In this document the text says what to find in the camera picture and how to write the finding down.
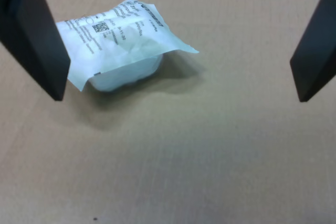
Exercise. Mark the white printed cotton packet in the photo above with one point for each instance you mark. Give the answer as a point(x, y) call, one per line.
point(118, 51)

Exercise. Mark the brown cardboard sheet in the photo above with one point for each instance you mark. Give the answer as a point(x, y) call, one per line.
point(183, 155)

